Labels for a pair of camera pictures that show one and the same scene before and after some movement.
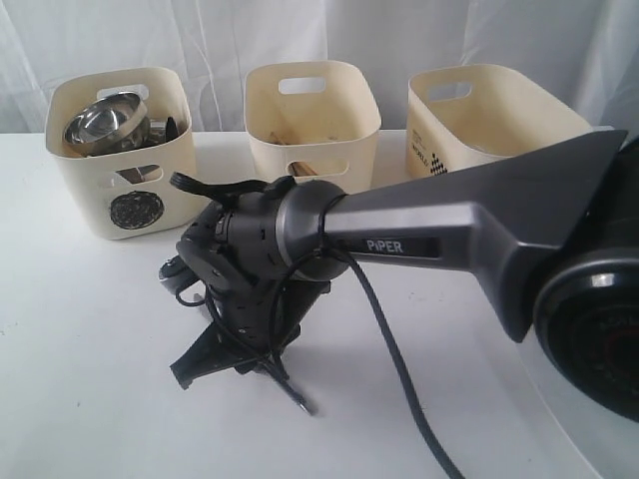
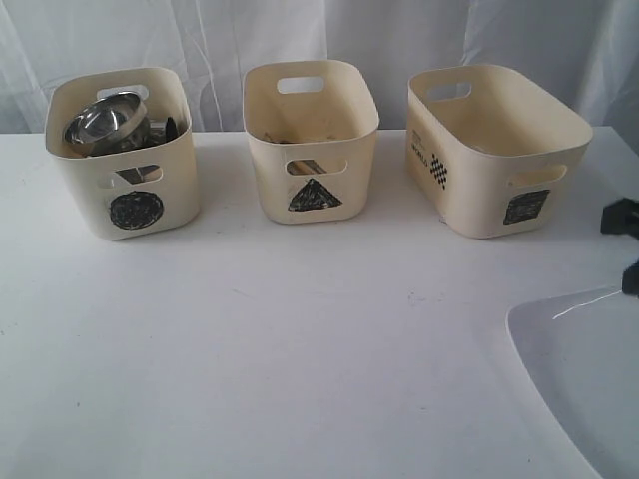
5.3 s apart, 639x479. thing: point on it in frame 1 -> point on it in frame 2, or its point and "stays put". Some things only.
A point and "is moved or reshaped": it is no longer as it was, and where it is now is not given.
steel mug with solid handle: [162, 130] stays put
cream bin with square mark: [461, 112] stays put
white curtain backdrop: [586, 51] stays put
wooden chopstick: [303, 170] is moved or reshaped
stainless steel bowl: [104, 120] stays put
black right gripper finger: [212, 352] -> [620, 218]
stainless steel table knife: [296, 394] -> [268, 137]
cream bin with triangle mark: [314, 121] stays put
